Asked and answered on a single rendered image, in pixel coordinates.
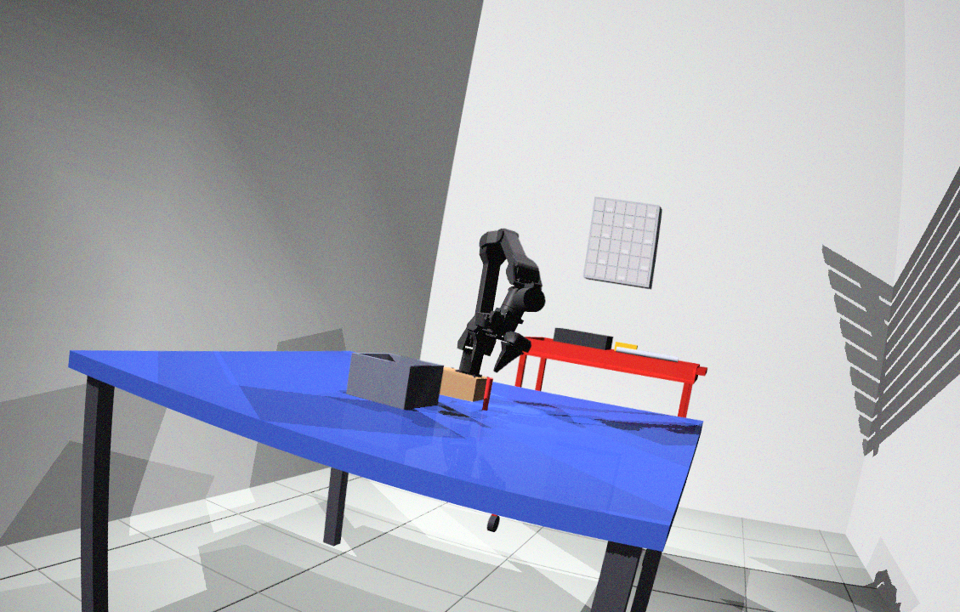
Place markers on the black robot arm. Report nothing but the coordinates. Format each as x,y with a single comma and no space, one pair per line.
525,296

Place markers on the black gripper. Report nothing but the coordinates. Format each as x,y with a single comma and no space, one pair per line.
515,344

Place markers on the red peg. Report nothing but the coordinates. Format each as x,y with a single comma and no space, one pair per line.
487,393

